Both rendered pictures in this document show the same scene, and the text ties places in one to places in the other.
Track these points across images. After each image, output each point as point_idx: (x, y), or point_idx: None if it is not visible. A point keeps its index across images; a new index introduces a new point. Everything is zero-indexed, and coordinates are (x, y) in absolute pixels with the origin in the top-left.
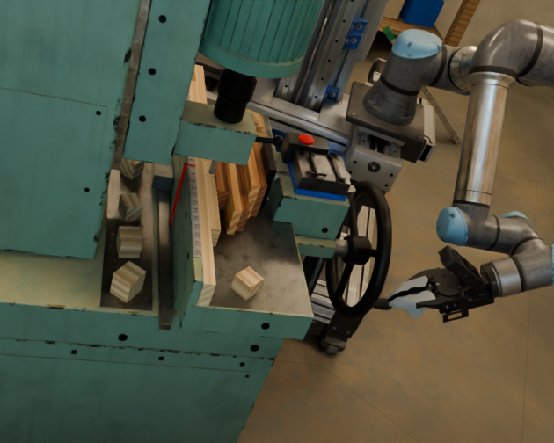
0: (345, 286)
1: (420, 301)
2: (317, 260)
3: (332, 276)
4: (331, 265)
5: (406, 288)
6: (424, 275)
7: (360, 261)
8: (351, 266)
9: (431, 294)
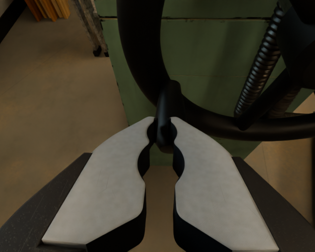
0: (250, 113)
1: (89, 167)
2: (270, 20)
3: (287, 120)
4: (313, 116)
5: (183, 143)
6: (274, 235)
7: (287, 47)
8: (283, 74)
9: (98, 225)
